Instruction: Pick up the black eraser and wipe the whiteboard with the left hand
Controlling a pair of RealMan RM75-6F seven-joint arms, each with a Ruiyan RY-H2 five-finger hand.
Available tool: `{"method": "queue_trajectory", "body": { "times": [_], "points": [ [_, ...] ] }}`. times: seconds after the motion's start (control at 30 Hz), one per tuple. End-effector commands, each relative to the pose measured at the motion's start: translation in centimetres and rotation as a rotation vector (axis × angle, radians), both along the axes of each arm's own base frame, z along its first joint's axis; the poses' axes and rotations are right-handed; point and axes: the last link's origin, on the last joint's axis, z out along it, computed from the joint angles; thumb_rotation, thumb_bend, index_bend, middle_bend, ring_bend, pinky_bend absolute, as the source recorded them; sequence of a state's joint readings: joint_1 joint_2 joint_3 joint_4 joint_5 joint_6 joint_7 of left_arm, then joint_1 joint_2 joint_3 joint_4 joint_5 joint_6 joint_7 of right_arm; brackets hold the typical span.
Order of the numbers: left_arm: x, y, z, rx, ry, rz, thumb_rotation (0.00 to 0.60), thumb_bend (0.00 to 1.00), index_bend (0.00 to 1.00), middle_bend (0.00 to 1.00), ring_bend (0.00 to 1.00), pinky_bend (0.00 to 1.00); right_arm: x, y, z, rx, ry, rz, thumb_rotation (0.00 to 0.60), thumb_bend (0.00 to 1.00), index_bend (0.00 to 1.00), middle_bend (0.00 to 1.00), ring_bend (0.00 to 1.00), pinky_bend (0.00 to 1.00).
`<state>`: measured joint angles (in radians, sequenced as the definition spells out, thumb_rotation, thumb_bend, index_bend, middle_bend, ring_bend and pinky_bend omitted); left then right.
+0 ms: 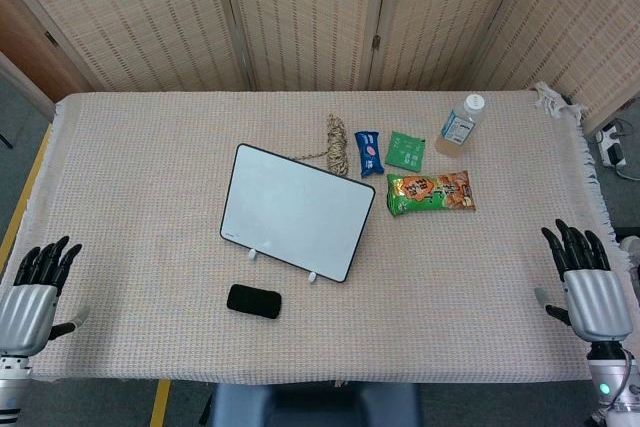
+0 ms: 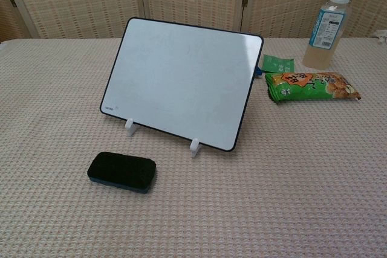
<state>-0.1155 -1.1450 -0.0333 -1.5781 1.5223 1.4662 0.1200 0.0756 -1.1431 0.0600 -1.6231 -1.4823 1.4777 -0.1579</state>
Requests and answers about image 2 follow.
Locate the small dark-framed whiteboard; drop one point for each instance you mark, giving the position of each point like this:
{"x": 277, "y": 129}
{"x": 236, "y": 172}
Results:
{"x": 181, "y": 82}

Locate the woven folding screen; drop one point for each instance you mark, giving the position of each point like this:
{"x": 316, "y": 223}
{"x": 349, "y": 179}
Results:
{"x": 193, "y": 1}

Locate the white plastic board stand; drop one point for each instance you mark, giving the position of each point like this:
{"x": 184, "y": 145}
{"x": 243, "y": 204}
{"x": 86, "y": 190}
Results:
{"x": 195, "y": 147}

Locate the black whiteboard eraser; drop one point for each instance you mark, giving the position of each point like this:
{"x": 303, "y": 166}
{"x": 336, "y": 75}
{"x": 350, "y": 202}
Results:
{"x": 121, "y": 168}

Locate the blue marker pen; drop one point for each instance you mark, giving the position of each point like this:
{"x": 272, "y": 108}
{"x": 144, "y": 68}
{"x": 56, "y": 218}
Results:
{"x": 258, "y": 71}

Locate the green snack bag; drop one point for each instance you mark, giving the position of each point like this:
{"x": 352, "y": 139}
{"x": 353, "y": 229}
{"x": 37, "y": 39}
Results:
{"x": 311, "y": 85}

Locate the clear plastic drink bottle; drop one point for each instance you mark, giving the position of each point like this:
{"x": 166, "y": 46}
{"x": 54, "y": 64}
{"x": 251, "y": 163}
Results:
{"x": 325, "y": 34}

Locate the small green sachet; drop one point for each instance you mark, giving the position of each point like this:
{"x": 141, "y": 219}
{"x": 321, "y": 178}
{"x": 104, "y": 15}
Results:
{"x": 276, "y": 63}

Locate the beige waffle tablecloth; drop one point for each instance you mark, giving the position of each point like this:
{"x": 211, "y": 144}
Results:
{"x": 193, "y": 179}

